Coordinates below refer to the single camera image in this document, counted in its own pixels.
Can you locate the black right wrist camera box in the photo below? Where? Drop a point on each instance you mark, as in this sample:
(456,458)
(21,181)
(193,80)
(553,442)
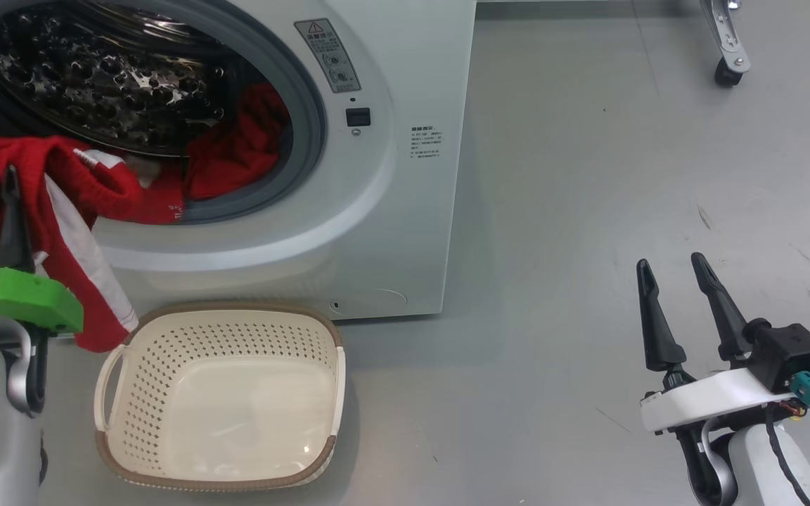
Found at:
(792,351)

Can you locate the black text notice sticker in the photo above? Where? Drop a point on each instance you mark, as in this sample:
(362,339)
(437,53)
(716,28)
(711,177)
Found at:
(426,143)

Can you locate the grey warning sticker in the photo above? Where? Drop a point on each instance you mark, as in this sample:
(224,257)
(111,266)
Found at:
(328,56)

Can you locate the cream perforated laundry basket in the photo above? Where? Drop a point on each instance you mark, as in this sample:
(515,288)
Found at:
(236,407)

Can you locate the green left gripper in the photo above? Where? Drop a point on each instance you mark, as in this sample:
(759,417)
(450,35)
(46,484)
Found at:
(25,295)

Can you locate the metal caster leg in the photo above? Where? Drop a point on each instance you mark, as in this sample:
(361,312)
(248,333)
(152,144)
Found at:
(728,42)

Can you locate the red and white garment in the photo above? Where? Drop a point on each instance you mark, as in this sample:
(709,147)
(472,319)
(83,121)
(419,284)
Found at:
(67,176)

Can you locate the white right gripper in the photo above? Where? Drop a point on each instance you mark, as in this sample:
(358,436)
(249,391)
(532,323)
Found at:
(707,400)

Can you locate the white front-load washing machine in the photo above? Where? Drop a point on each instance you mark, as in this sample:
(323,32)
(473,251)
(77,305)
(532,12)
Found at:
(391,232)

